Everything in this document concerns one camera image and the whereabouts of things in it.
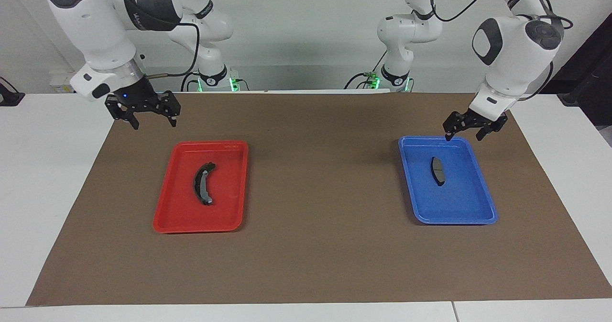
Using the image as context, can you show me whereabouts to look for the small dark brake pad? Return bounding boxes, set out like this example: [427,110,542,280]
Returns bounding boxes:
[431,156,446,187]

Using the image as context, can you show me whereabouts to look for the curved grey brake shoe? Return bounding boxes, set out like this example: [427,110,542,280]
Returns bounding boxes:
[193,162,217,207]

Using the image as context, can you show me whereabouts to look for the blue plastic tray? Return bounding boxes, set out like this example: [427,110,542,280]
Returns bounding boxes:
[398,135,499,225]

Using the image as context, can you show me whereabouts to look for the red plastic tray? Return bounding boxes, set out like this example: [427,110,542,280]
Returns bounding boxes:
[153,140,250,234]

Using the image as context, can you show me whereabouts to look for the dark furniture piece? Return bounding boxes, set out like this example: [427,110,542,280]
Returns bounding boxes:
[539,13,612,145]

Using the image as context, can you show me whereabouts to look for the black table clamp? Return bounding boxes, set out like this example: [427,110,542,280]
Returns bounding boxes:
[0,77,25,106]

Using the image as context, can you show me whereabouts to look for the brown table mat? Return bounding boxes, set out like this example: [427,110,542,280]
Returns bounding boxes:
[26,92,612,307]

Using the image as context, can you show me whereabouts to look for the black right base cable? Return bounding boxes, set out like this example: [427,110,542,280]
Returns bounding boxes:
[180,71,201,93]

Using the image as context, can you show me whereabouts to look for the black base cable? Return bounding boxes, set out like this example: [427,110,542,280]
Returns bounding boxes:
[343,49,389,91]
[180,71,201,93]

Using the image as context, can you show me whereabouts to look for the white wall socket box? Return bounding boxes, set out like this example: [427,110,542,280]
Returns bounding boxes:
[49,71,91,94]

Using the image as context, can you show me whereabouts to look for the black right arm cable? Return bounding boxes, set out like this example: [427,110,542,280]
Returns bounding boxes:
[119,0,200,78]

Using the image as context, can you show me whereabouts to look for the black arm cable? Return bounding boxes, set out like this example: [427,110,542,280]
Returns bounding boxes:
[119,0,200,78]
[404,0,574,102]

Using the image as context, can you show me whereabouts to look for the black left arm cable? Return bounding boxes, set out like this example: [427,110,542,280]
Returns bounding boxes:
[404,0,574,102]

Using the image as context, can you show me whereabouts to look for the black left base cable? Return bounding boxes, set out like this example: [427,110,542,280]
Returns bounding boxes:
[343,49,389,91]

